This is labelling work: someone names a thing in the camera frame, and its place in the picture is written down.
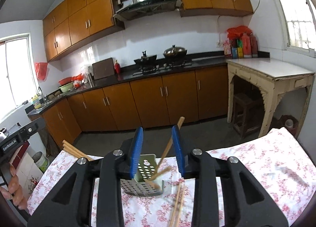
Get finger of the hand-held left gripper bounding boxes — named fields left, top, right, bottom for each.
left=23, top=118, right=46, bottom=141

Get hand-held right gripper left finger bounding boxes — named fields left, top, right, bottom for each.
left=27, top=127, right=144, bottom=227

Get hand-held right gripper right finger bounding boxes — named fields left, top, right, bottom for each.
left=171, top=125, right=289, bottom=227

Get wooden chopstick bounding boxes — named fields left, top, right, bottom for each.
left=177, top=186, right=185, bottom=227
left=63, top=147, right=83, bottom=161
left=62, top=143, right=89, bottom=161
left=144, top=179, right=161, bottom=190
left=62, top=139, right=95, bottom=161
left=155, top=116, right=185, bottom=170
left=172, top=183, right=184, bottom=227
left=168, top=184, right=182, bottom=227
left=147, top=166, right=172, bottom=182

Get green perforated chopstick holder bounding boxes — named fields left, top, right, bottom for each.
left=120, top=153, right=165, bottom=197

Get person's left hand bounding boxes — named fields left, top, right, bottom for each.
left=0, top=162, right=27, bottom=210

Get metal faucet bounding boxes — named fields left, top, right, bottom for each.
left=38, top=87, right=48, bottom=102

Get white plastic bucket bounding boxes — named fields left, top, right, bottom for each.
left=31, top=151, right=50, bottom=173

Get green basin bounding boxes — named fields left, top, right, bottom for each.
left=59, top=82, right=75, bottom=93

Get wooden base cabinets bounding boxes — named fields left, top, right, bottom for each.
left=42, top=68, right=229, bottom=143

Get window beside sink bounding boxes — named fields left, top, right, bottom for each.
left=0, top=33, right=40, bottom=122

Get hanging red plastic bag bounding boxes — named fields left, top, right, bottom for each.
left=35, top=62, right=48, bottom=81

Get red bag on counter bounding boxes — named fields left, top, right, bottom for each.
left=72, top=73, right=86, bottom=87

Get floral tablecloth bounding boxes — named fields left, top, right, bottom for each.
left=27, top=127, right=316, bottom=227

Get clear plastic bag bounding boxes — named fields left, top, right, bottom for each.
left=83, top=64, right=94, bottom=80

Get black countertop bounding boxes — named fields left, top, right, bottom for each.
left=27, top=50, right=269, bottom=117

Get wooden stool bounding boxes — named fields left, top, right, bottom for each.
left=232, top=92, right=262, bottom=140

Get gas stove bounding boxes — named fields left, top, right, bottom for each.
left=133, top=61, right=193, bottom=76

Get dark cutting board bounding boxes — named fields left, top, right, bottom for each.
left=92, top=57, right=116, bottom=80

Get black open wok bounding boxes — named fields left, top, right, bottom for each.
left=134, top=50, right=158, bottom=65

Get wok with lid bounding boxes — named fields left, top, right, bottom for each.
left=163, top=44, right=188, bottom=59

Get brown jar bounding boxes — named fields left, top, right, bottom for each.
left=278, top=115, right=300, bottom=132

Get pink packet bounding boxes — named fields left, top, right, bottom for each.
left=223, top=40, right=233, bottom=56

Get green yellow carton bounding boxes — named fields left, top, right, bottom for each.
left=232, top=39, right=244, bottom=59

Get cream side table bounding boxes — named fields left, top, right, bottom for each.
left=226, top=57, right=316, bottom=140

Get red sauce bottle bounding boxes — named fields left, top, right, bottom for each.
left=241, top=33, right=251, bottom=58

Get dark sauce bottle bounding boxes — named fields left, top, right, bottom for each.
left=249, top=33, right=259, bottom=58

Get window with grille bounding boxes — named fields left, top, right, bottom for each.
left=267, top=0, right=316, bottom=58

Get wall cable to socket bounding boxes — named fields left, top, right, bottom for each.
left=217, top=16, right=223, bottom=46

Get wooden wall cabinets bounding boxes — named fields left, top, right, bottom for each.
left=42, top=0, right=254, bottom=62

